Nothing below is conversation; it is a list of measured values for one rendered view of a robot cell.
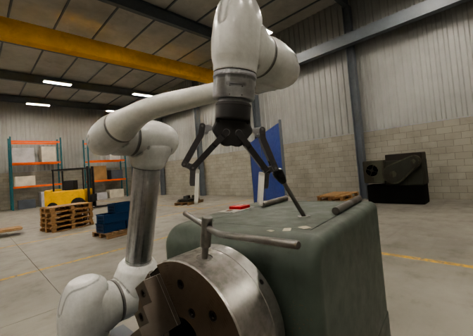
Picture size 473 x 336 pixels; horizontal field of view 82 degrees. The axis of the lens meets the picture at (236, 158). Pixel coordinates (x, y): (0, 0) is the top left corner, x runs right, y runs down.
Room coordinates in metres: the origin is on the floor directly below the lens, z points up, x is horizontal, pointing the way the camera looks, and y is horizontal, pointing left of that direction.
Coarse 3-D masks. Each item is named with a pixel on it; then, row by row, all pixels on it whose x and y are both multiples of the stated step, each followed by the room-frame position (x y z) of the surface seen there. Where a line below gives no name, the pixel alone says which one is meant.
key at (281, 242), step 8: (192, 216) 0.60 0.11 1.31; (200, 224) 0.57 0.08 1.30; (216, 232) 0.52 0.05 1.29; (224, 232) 0.50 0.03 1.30; (232, 232) 0.48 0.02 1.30; (240, 240) 0.46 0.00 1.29; (248, 240) 0.44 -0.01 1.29; (256, 240) 0.42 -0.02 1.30; (264, 240) 0.41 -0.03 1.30; (272, 240) 0.40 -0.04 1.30; (280, 240) 0.39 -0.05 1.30; (288, 240) 0.38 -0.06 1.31; (296, 240) 0.37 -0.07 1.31; (296, 248) 0.36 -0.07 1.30
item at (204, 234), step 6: (204, 216) 0.55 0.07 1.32; (210, 216) 0.56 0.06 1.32; (204, 222) 0.54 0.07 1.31; (210, 222) 0.55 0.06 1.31; (204, 228) 0.55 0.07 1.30; (204, 234) 0.55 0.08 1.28; (210, 234) 0.55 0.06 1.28; (204, 240) 0.55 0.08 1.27; (210, 240) 0.56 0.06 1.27; (204, 246) 0.55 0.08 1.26; (204, 252) 0.56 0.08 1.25; (204, 258) 0.56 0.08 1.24
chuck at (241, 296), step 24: (168, 264) 0.57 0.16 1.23; (192, 264) 0.53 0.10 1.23; (216, 264) 0.54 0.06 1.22; (168, 288) 0.57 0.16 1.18; (192, 288) 0.52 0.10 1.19; (216, 288) 0.49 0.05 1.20; (240, 288) 0.51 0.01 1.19; (192, 312) 0.54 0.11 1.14; (216, 312) 0.49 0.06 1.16; (240, 312) 0.48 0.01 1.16; (264, 312) 0.52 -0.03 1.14
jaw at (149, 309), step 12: (156, 276) 0.58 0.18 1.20; (144, 288) 0.55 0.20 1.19; (156, 288) 0.56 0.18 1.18; (144, 300) 0.55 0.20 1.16; (156, 300) 0.55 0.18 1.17; (168, 300) 0.56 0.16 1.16; (144, 312) 0.52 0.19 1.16; (156, 312) 0.53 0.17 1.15; (168, 312) 0.55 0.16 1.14; (144, 324) 0.52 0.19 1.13; (156, 324) 0.52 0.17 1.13; (168, 324) 0.53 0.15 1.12
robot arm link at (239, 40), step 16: (224, 0) 0.52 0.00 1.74; (240, 0) 0.51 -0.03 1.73; (224, 16) 0.51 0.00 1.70; (240, 16) 0.50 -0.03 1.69; (256, 16) 0.52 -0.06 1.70; (224, 32) 0.51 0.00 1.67; (240, 32) 0.51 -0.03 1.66; (256, 32) 0.52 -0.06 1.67; (224, 48) 0.51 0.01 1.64; (240, 48) 0.51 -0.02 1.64; (256, 48) 0.53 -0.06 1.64; (272, 48) 0.57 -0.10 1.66; (224, 64) 0.52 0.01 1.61; (240, 64) 0.52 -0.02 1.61; (256, 64) 0.54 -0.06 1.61; (272, 64) 0.59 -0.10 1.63
